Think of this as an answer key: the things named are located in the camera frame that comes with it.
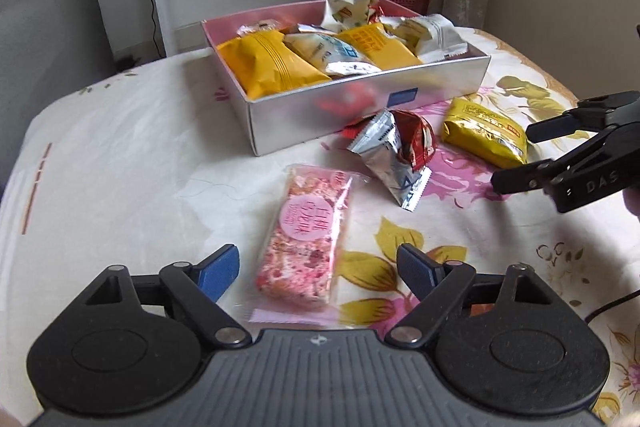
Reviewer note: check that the silver snack packet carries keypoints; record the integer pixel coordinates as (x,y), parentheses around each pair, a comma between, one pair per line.
(390,162)

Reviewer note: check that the pink and silver cardboard box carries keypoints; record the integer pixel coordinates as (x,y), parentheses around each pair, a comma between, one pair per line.
(300,117)

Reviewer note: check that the yellow snack packet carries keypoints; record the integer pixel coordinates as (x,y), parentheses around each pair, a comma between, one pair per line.
(385,49)
(482,134)

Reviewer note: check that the pink snack bar packet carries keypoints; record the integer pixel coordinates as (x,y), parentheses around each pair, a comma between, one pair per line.
(305,227)

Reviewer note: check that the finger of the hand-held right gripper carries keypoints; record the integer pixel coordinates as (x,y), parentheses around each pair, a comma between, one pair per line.
(550,129)
(515,179)

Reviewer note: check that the cream white snack packet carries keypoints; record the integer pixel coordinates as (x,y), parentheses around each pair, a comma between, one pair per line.
(435,37)

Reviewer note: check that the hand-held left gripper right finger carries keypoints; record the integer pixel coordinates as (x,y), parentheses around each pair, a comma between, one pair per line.
(417,272)

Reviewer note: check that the large orange-yellow snack packet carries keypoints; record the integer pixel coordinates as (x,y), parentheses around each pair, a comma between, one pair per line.
(270,64)

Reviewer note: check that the shiny red candy packet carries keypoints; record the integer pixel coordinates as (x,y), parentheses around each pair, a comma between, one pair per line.
(378,11)

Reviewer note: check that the red snack packet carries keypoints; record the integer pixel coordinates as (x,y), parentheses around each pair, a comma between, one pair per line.
(417,137)

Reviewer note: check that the grey sofa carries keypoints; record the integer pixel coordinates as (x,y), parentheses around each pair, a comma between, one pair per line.
(45,22)

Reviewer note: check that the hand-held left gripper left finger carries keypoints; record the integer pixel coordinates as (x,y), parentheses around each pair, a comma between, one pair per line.
(220,272)

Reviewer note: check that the white nut snack packet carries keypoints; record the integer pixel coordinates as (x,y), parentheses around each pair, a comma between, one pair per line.
(345,9)

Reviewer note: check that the white and blue snack packet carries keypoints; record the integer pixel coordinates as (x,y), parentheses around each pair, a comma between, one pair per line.
(330,52)

